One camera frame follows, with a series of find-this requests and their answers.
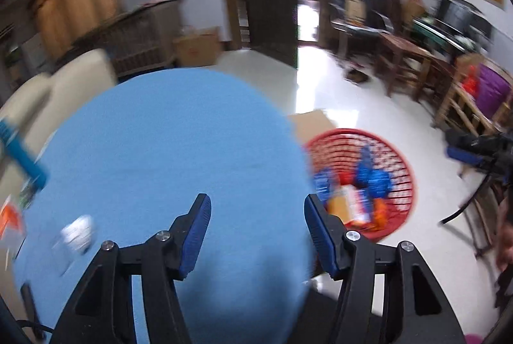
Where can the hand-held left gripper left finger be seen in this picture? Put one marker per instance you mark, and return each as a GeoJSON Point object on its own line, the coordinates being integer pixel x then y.
{"type": "Point", "coordinates": [196, 235]}

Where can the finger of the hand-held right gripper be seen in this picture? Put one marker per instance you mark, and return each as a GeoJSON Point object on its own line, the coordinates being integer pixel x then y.
{"type": "Point", "coordinates": [463, 156]}
{"type": "Point", "coordinates": [461, 137]}

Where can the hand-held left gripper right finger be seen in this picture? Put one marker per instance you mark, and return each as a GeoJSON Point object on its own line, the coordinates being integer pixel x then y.
{"type": "Point", "coordinates": [320, 235]}

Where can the red plastic basket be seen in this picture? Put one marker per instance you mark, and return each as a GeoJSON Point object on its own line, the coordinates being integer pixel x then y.
{"type": "Point", "coordinates": [400, 167]}

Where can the orange plastic wrapper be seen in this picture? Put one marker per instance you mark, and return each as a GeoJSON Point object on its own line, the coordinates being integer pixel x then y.
{"type": "Point", "coordinates": [380, 213]}

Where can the wooden armchair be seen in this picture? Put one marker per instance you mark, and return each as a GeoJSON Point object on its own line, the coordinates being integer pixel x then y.
{"type": "Point", "coordinates": [457, 103]}

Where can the orange snack packet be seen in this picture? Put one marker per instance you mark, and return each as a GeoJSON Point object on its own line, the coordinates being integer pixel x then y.
{"type": "Point", "coordinates": [340, 205]}

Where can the purple cloth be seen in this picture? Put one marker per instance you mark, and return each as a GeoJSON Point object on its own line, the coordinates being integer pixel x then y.
{"type": "Point", "coordinates": [493, 87]}

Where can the wooden stool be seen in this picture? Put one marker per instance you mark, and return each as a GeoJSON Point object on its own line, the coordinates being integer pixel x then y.
{"type": "Point", "coordinates": [404, 51]}

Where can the blue fuzzy table cloth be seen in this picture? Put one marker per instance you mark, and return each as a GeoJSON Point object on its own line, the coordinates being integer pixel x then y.
{"type": "Point", "coordinates": [160, 135]}

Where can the flat cardboard sheet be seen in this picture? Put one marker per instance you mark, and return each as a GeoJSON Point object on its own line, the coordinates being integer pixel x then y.
{"type": "Point", "coordinates": [312, 121]}

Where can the white crumpled wrapper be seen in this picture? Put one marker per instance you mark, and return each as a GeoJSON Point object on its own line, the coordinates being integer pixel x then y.
{"type": "Point", "coordinates": [76, 235]}

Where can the dark slipper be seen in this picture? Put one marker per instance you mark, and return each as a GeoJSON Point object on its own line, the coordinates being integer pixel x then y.
{"type": "Point", "coordinates": [356, 74]}

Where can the black television on stand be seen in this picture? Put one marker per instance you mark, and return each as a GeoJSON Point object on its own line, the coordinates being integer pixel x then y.
{"type": "Point", "coordinates": [461, 15]}

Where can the orange white packet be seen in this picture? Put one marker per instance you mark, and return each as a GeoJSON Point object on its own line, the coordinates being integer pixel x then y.
{"type": "Point", "coordinates": [9, 219]}

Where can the brown cardboard box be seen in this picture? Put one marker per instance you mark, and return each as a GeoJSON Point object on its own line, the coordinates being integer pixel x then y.
{"type": "Point", "coordinates": [198, 47]}

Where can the blue stick-shaped object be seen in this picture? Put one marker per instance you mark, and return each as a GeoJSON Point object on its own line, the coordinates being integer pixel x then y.
{"type": "Point", "coordinates": [22, 155]}

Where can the cream leather sofa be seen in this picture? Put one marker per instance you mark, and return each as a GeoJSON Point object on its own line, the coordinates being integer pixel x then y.
{"type": "Point", "coordinates": [76, 75]}

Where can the wooden slatted crib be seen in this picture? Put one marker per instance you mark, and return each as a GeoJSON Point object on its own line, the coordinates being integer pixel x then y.
{"type": "Point", "coordinates": [136, 35]}

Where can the metal frame chair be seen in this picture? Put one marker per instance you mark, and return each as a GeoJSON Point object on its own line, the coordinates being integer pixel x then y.
{"type": "Point", "coordinates": [360, 35]}

